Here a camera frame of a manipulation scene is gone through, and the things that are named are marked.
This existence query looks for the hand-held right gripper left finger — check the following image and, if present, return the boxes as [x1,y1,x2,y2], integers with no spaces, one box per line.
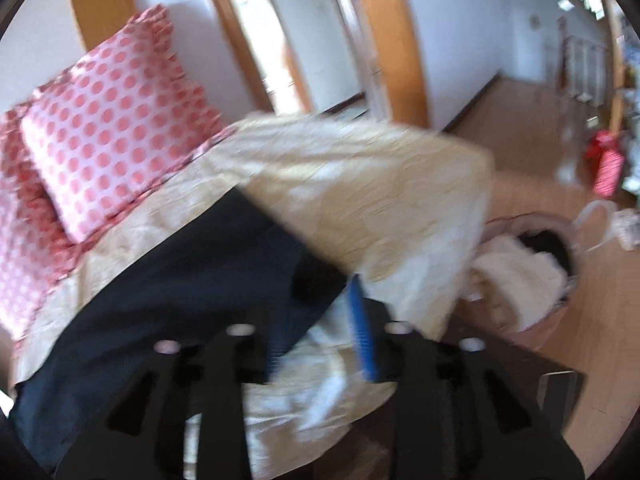
[55,260,346,480]

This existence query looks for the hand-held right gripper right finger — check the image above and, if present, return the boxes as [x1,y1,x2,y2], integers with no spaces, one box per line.
[345,274,586,480]

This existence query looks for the wooden door frame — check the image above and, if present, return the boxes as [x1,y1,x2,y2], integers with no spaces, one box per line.
[345,0,431,128]

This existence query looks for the cream yellow bedspread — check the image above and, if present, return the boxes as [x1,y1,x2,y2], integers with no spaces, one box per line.
[12,112,496,480]

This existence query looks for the red patterned bag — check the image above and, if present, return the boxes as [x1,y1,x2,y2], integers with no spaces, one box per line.
[586,130,627,198]

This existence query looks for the dark navy pants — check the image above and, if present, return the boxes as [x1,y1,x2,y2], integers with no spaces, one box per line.
[9,189,351,475]

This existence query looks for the white fluffy cloth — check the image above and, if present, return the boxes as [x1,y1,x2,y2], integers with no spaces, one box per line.
[470,236,568,331]

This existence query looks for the white plastic bag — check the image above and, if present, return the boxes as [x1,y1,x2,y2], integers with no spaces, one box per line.
[572,200,621,253]

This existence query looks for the round laundry basket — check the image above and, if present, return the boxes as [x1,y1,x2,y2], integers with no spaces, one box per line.
[457,212,583,348]

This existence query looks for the pink polka dot pillow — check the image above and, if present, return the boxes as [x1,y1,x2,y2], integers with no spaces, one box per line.
[21,4,226,243]
[0,105,83,341]

